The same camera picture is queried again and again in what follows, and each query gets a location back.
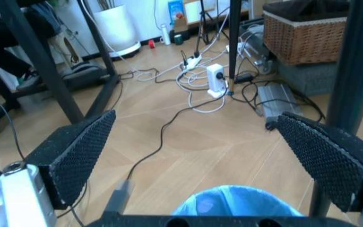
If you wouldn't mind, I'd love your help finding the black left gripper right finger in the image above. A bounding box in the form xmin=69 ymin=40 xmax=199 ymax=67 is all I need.
xmin=275 ymin=111 xmax=363 ymax=227

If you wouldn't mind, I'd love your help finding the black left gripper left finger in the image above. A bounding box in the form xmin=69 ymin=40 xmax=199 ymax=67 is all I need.
xmin=0 ymin=110 xmax=117 ymax=227

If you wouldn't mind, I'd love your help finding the white cylindrical bin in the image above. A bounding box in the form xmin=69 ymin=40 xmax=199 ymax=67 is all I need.
xmin=93 ymin=4 xmax=143 ymax=58

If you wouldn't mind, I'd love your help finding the silver power supply brick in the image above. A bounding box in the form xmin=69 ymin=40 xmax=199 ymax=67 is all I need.
xmin=256 ymin=84 xmax=303 ymax=119

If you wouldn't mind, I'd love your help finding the grey footrest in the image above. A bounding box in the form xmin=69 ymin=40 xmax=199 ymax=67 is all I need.
xmin=60 ymin=62 xmax=106 ymax=91

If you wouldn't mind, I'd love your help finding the grey fabric storage box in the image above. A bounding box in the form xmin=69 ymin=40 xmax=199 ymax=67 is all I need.
xmin=277 ymin=61 xmax=363 ymax=97

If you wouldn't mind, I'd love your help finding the thick black table leg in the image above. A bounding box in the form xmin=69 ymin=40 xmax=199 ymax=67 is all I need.
xmin=324 ymin=0 xmax=363 ymax=136

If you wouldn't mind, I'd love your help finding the blue rounded object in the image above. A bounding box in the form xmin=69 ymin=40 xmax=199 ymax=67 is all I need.
xmin=172 ymin=184 xmax=306 ymax=217

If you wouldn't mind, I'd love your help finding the small black power adapter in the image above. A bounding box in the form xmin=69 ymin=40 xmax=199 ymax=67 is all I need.
xmin=233 ymin=73 xmax=255 ymax=84

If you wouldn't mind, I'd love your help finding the person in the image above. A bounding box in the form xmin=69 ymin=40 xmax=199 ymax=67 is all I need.
xmin=0 ymin=0 xmax=44 ymax=91

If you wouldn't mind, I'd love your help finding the brown wicker basket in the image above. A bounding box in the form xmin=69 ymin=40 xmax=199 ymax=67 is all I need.
xmin=262 ymin=0 xmax=353 ymax=67

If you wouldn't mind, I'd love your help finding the clear plastic wheeled box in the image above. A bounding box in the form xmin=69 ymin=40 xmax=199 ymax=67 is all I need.
xmin=239 ymin=25 xmax=277 ymax=74

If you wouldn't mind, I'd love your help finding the white plug adapter cube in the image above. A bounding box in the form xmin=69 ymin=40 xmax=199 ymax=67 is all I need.
xmin=205 ymin=63 xmax=229 ymax=98

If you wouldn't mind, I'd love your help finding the white power strip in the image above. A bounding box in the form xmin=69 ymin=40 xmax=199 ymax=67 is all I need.
xmin=180 ymin=55 xmax=203 ymax=71

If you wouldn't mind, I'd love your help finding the black pole with wooden tip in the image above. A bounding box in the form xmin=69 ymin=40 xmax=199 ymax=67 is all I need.
xmin=227 ymin=0 xmax=244 ymax=96

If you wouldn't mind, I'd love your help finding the white bottle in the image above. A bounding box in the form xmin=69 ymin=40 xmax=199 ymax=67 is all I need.
xmin=159 ymin=23 xmax=172 ymax=46

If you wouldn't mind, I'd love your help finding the brown cardboard box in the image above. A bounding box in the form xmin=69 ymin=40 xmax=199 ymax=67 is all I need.
xmin=173 ymin=16 xmax=190 ymax=34

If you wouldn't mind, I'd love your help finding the blue printed box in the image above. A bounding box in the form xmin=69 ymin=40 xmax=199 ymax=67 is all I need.
xmin=167 ymin=0 xmax=187 ymax=20

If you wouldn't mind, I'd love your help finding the black tripod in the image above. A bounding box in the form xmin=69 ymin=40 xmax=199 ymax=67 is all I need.
xmin=195 ymin=0 xmax=230 ymax=54

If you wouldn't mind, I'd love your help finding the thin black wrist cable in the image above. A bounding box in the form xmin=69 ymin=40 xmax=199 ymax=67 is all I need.
xmin=0 ymin=94 xmax=27 ymax=162

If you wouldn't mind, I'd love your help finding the black desk leg frame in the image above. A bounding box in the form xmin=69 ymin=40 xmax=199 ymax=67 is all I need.
xmin=0 ymin=0 xmax=122 ymax=125

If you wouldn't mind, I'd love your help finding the long black floor cable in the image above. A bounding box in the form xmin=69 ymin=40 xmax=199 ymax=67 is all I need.
xmin=126 ymin=96 xmax=230 ymax=183

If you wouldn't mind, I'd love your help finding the white coiled cable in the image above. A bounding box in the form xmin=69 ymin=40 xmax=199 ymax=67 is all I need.
xmin=175 ymin=68 xmax=229 ymax=114

